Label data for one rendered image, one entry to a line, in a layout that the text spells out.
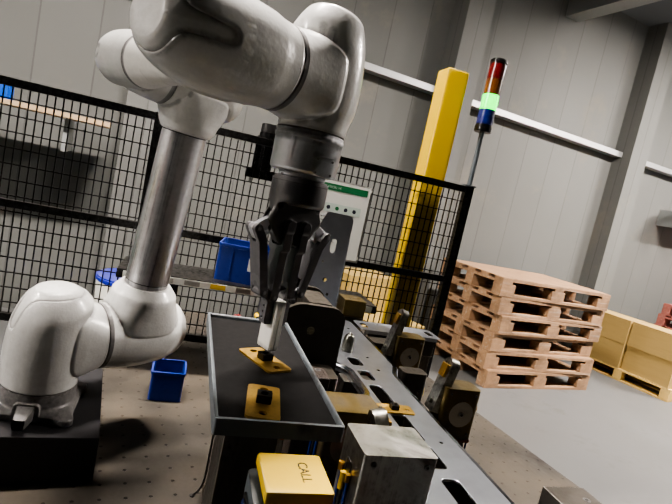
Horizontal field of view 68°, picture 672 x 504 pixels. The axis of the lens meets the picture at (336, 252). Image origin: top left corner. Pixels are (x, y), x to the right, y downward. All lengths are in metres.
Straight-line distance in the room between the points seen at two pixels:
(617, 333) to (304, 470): 6.27
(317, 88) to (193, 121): 0.59
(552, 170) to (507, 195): 0.71
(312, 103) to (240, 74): 0.11
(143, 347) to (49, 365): 0.20
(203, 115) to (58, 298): 0.49
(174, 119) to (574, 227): 6.13
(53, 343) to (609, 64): 6.69
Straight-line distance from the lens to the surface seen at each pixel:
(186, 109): 1.15
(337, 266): 1.71
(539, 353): 5.15
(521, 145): 6.13
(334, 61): 0.63
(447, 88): 2.19
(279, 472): 0.48
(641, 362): 6.56
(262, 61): 0.55
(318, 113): 0.62
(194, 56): 0.53
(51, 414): 1.26
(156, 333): 1.28
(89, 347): 1.23
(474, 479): 0.92
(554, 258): 6.76
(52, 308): 1.18
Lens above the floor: 1.41
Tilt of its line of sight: 7 degrees down
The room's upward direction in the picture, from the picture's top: 12 degrees clockwise
